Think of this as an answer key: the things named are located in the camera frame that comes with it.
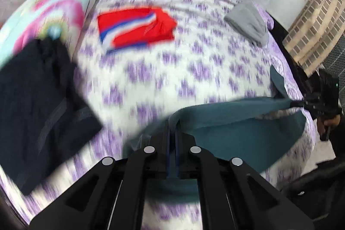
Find purple floral bed sheet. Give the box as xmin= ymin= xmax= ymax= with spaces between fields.
xmin=1 ymin=0 xmax=302 ymax=224

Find floral pink teal pillow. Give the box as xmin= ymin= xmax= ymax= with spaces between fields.
xmin=1 ymin=0 xmax=96 ymax=65

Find dark navy folded pants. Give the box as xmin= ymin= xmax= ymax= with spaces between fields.
xmin=1 ymin=38 xmax=102 ymax=196

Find beige grey checked curtain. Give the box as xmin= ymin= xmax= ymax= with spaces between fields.
xmin=283 ymin=0 xmax=344 ymax=76

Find grey folded pants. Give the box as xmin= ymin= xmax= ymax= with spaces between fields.
xmin=224 ymin=0 xmax=269 ymax=47

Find red blue white folded garment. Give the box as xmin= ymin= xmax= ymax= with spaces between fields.
xmin=98 ymin=7 xmax=177 ymax=53

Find right hand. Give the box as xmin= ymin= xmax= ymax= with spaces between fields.
xmin=317 ymin=115 xmax=341 ymax=135

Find dark teal pants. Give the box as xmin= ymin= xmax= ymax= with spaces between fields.
xmin=122 ymin=65 xmax=308 ymax=203

